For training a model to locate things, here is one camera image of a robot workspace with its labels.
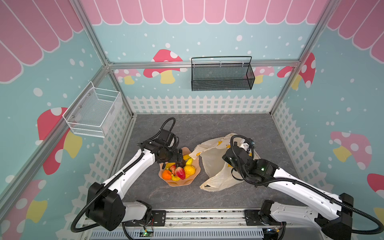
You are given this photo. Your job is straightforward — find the beige plastic bag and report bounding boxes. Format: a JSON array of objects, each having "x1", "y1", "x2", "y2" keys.
[{"x1": 189, "y1": 133, "x2": 243, "y2": 192}]

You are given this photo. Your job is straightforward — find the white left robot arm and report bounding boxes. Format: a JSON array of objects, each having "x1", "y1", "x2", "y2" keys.
[{"x1": 71, "y1": 118, "x2": 183, "y2": 233}]

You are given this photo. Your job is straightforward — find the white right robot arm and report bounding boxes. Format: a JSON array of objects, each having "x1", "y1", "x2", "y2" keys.
[{"x1": 223, "y1": 135, "x2": 384, "y2": 240}]

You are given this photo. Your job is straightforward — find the orange tangerine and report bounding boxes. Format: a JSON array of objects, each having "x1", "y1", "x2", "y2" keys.
[{"x1": 162, "y1": 169, "x2": 173, "y2": 181}]

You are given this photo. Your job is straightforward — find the pink scalloped fruit bowl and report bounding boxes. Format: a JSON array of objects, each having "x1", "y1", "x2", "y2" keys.
[{"x1": 159, "y1": 147, "x2": 201, "y2": 187}]

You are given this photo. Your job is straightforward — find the small yellow banana front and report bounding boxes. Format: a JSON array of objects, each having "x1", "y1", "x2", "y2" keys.
[{"x1": 171, "y1": 174, "x2": 181, "y2": 182}]

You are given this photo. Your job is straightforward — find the yellow lemon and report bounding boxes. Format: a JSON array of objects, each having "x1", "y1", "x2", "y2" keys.
[{"x1": 184, "y1": 165, "x2": 196, "y2": 179}]

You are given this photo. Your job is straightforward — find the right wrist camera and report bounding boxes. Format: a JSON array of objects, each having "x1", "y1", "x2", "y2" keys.
[{"x1": 241, "y1": 141, "x2": 255, "y2": 158}]

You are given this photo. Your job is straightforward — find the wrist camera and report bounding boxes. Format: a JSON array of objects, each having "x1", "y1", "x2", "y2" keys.
[
  {"x1": 241, "y1": 141, "x2": 255, "y2": 158},
  {"x1": 157, "y1": 129, "x2": 178, "y2": 149}
]

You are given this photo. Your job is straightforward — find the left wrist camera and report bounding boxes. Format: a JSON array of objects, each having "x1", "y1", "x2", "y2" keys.
[{"x1": 157, "y1": 129, "x2": 178, "y2": 149}]

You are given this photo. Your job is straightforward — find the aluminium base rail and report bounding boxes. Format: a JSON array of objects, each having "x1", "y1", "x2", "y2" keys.
[{"x1": 77, "y1": 208, "x2": 328, "y2": 240}]

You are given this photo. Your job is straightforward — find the white wire wall basket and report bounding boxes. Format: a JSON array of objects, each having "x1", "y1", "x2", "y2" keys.
[{"x1": 63, "y1": 82, "x2": 123, "y2": 138}]

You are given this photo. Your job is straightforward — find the black mesh wall basket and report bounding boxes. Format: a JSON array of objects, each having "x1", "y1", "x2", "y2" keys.
[{"x1": 191, "y1": 56, "x2": 256, "y2": 92}]

